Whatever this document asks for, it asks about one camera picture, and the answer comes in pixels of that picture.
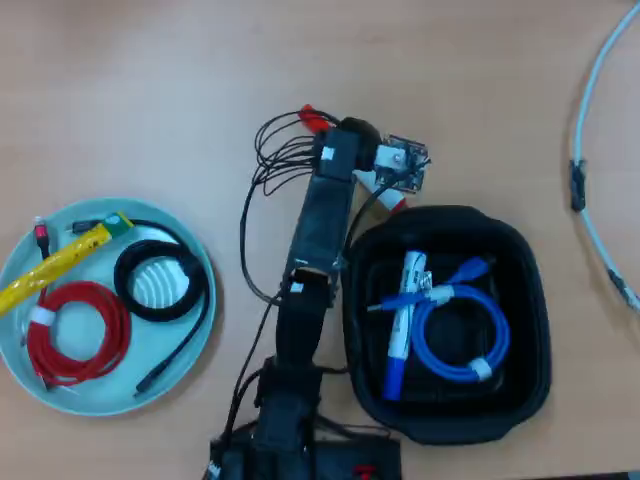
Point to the white pen with red cap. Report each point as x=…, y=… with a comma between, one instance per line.
x=391, y=200

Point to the pale green bowl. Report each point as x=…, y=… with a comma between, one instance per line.
x=165, y=350

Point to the black storage case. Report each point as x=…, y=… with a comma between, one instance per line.
x=525, y=325

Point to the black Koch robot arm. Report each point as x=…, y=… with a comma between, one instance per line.
x=320, y=220

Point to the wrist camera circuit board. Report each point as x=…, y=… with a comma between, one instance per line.
x=405, y=162

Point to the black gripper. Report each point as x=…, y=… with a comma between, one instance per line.
x=345, y=147

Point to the white marker with blue cap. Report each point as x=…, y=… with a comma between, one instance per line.
x=400, y=335

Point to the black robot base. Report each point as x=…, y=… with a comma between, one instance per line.
x=350, y=460

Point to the yellow sachet stick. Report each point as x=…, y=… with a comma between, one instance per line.
x=55, y=262

